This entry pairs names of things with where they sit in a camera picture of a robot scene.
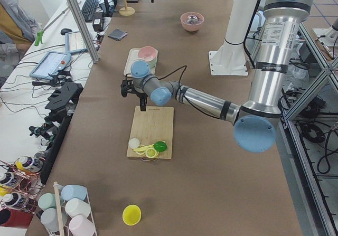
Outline bottles in copper rack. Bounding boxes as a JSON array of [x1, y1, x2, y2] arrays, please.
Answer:
[[1, 156, 44, 229]]

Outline white steamed bun toy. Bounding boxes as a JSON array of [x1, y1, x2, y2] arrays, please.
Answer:
[[128, 138, 140, 149]]

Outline cream serving tray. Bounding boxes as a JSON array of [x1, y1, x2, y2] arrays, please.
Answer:
[[124, 48, 156, 77]]

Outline yellow plastic cup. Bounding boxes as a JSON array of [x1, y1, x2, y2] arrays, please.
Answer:
[[122, 204, 142, 226]]

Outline grey folded cloth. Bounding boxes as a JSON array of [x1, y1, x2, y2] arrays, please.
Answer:
[[108, 29, 128, 41]]

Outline small pink bowl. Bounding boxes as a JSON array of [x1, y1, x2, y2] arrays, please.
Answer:
[[137, 46, 158, 61]]

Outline green lime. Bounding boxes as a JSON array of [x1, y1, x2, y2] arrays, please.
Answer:
[[153, 140, 167, 153]]

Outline teach pendant far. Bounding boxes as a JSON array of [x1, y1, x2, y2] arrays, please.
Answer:
[[65, 31, 87, 54]]

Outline person in grey jacket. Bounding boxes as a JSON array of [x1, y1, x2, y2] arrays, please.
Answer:
[[0, 0, 40, 70]]

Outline metal board handle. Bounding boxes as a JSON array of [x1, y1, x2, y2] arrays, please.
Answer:
[[140, 158, 158, 162]]

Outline computer mouse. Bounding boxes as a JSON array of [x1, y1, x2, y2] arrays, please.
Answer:
[[60, 28, 72, 35]]

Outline cup rack with pastel cups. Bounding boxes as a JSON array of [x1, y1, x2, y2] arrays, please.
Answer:
[[37, 182, 98, 235]]

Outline stacked green bowls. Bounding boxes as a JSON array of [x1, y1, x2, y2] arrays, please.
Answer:
[[147, 58, 157, 69]]

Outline lemon slice front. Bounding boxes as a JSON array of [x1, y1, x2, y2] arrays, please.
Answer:
[[145, 147, 159, 158]]

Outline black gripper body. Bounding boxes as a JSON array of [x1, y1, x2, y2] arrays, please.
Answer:
[[134, 87, 148, 100]]

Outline black keyboard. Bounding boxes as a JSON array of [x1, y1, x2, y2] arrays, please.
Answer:
[[81, 0, 99, 22]]

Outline teach pendant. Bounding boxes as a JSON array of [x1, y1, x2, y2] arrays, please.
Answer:
[[29, 51, 71, 80], [65, 31, 87, 54]]

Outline aluminium frame post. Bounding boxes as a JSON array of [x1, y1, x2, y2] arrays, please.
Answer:
[[67, 0, 99, 63]]

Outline large pink bowl with ice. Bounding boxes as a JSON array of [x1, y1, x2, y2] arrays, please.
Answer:
[[180, 12, 204, 32]]

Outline wooden cutting board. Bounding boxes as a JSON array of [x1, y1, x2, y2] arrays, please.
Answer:
[[129, 106, 174, 159]]

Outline teach pendant near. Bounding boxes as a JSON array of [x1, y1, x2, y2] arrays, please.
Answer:
[[29, 51, 71, 80]]

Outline black tool stand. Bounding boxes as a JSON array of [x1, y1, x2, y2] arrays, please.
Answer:
[[29, 82, 83, 185]]

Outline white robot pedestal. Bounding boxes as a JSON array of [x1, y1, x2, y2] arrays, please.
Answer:
[[209, 0, 260, 76]]

